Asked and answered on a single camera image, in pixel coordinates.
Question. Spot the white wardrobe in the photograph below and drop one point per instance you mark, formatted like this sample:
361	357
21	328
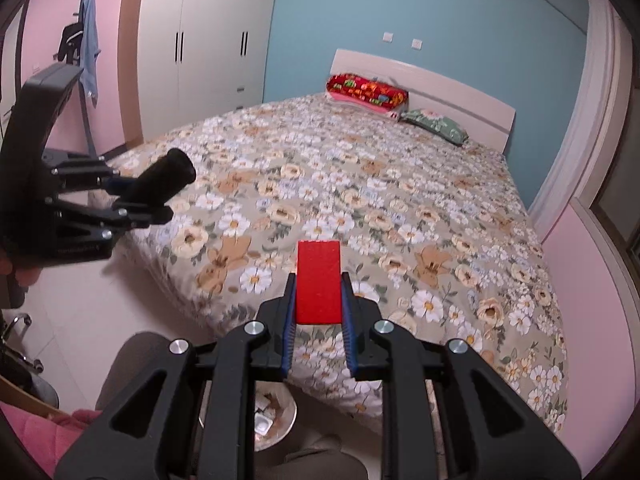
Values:
210	40

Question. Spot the floral bed sheet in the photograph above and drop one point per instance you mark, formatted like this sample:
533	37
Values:
375	195

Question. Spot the black cylinder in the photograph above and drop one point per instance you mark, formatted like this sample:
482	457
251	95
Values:
167	172

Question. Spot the chrome chair base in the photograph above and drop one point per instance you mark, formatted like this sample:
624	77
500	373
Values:
25	360

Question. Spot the green floral pillow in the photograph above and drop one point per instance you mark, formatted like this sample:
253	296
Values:
435	124

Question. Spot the black hanging jacket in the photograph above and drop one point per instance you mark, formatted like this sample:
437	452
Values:
70	40

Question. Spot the blue hanging towel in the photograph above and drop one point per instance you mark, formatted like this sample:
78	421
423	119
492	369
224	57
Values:
90	50

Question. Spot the person's left hand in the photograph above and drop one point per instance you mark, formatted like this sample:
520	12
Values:
22	275

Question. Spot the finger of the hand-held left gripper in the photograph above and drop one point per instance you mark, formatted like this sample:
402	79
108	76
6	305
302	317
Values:
125	217
100	175

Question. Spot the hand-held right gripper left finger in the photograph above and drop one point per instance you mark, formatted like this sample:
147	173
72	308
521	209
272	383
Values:
287	332

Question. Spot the white bed headboard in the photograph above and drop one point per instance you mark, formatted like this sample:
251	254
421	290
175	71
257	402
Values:
450	85

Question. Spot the red patterned pillow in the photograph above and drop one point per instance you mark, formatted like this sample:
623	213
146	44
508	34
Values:
365	90

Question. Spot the pink cushion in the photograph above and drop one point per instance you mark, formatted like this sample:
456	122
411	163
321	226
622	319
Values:
30	440

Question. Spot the white trash bin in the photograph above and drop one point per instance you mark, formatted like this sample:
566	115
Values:
275	420

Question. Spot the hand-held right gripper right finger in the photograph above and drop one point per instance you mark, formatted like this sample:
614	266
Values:
350	332

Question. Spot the person's right leg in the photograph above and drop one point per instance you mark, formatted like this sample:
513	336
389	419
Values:
325	460

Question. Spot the red toy brick plate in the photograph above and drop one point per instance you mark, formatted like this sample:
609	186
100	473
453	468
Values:
318	282

